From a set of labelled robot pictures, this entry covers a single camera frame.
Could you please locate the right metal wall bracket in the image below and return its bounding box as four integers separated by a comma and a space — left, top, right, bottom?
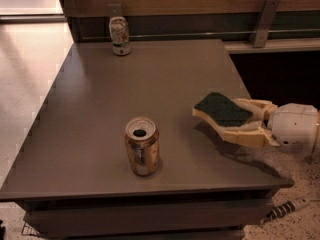
250, 0, 280, 48

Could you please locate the striped black white tool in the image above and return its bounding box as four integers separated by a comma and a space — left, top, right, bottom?
261, 198, 310, 224

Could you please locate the white crumpled can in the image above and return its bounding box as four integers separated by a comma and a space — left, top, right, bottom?
109, 16, 131, 56

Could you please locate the grey drawer cabinet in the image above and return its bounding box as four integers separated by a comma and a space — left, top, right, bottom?
0, 40, 286, 240

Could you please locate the orange soda can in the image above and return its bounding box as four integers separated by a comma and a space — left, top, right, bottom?
125, 117, 159, 176

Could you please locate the metal wall bracket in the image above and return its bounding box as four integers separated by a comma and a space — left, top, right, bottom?
107, 3, 123, 18
250, 0, 280, 48

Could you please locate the green and yellow sponge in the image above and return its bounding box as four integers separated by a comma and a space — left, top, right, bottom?
192, 92, 253, 127

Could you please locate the left metal wall bracket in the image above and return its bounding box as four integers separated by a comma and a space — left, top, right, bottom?
107, 3, 123, 18

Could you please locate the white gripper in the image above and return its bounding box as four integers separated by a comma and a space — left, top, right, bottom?
214, 98, 319, 154

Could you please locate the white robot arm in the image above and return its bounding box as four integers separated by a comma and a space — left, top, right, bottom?
213, 98, 320, 153

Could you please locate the metal wall rail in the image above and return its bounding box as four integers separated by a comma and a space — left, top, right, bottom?
72, 28, 320, 42

